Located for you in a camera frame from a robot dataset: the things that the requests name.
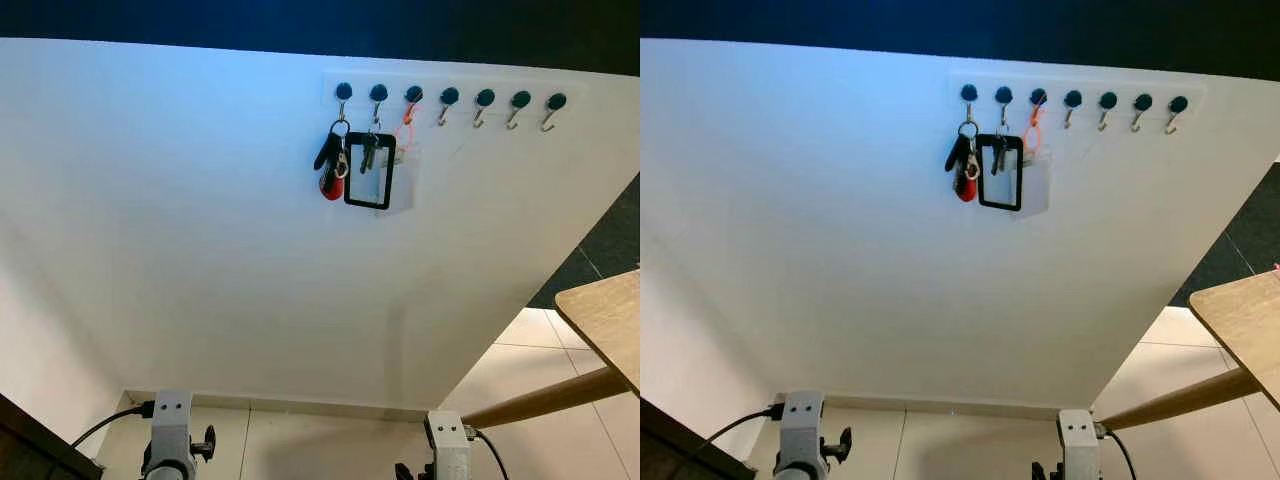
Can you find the keys with red black fobs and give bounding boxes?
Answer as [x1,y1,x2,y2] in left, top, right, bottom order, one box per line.
[313,118,352,202]
[944,120,983,204]

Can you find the black card holder with keys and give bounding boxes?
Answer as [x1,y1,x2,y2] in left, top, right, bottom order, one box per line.
[344,131,397,211]
[977,133,1025,213]

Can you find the wooden table leg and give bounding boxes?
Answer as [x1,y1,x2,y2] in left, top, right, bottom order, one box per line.
[1096,366,1263,433]
[461,366,633,431]

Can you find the wooden table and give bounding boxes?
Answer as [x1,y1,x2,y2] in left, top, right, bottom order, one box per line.
[1188,268,1280,411]
[555,268,641,393]

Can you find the clear sleeve with orange loop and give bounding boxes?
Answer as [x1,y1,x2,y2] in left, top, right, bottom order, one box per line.
[392,103,424,215]
[1022,105,1054,217]

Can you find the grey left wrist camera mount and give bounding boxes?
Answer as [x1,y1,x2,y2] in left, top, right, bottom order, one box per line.
[778,391,827,467]
[150,390,195,464]

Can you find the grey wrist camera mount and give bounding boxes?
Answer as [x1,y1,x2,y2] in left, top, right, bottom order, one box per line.
[778,391,827,467]
[150,390,195,464]
[424,410,473,480]
[1058,409,1103,480]

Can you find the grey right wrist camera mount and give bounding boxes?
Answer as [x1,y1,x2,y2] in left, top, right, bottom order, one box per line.
[1058,409,1103,480]
[424,410,473,480]

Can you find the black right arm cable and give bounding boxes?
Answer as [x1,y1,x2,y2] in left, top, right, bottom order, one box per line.
[464,427,499,480]
[1098,424,1139,480]

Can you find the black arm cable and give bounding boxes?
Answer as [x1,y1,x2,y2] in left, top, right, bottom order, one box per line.
[70,400,157,451]
[712,403,785,447]
[464,427,499,480]
[1098,424,1139,480]

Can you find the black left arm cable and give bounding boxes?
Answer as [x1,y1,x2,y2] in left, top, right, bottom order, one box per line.
[70,400,157,451]
[712,403,785,447]

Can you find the white hook rail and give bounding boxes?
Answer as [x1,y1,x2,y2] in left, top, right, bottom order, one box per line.
[948,75,1207,117]
[323,72,583,114]

